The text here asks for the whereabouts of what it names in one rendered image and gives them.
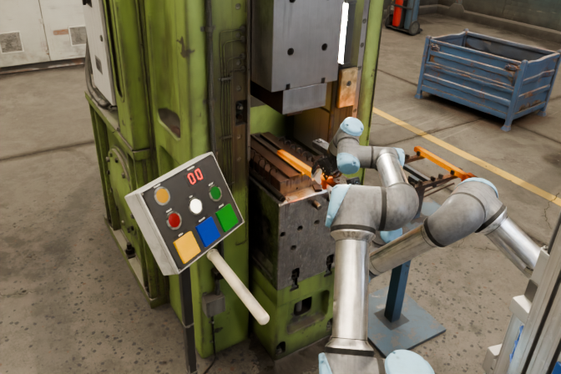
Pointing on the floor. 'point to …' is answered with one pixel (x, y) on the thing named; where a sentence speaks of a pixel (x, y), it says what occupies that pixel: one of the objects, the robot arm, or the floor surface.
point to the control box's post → (188, 319)
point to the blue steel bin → (488, 74)
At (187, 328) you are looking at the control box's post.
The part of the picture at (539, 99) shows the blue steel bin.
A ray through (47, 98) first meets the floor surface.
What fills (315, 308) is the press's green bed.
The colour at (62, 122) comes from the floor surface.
